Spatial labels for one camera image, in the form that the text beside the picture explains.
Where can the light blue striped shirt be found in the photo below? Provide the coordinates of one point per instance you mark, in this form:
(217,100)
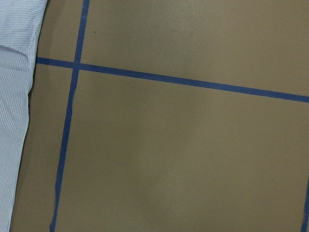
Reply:
(20,26)

